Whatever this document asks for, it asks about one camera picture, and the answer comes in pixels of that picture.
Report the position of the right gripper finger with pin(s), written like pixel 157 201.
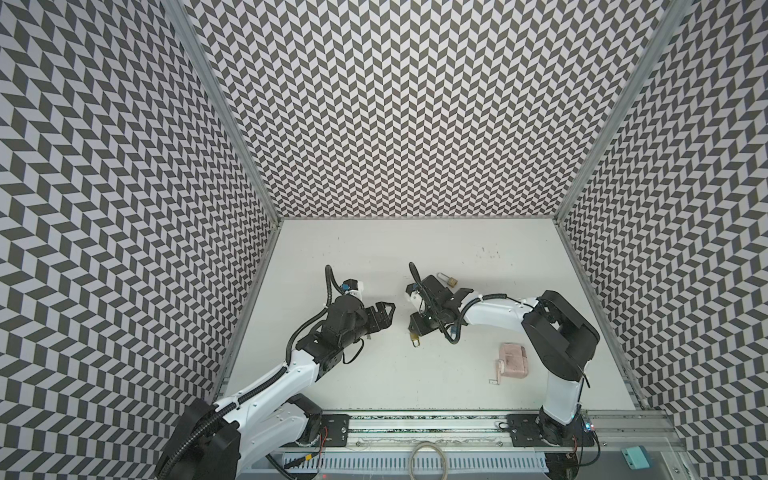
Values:
pixel 459 296
pixel 420 325

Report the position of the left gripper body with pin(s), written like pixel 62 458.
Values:
pixel 372 319

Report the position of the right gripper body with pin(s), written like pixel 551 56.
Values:
pixel 426 305

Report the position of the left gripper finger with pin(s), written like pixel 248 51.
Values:
pixel 384 309
pixel 378 324

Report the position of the brass long-shackle padlock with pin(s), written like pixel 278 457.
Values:
pixel 450 281

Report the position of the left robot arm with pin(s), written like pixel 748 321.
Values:
pixel 220 440

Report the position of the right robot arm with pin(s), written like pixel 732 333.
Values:
pixel 563 339

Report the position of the pink padlock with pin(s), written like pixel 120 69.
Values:
pixel 512 362

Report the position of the teal box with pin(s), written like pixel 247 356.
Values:
pixel 636 458

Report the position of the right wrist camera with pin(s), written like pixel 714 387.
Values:
pixel 413 294

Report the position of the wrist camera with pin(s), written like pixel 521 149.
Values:
pixel 413 294
pixel 352 287

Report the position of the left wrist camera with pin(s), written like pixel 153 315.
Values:
pixel 352 287

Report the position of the white vented cable duct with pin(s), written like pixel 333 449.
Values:
pixel 400 463

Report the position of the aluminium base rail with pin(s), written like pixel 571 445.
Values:
pixel 609 430

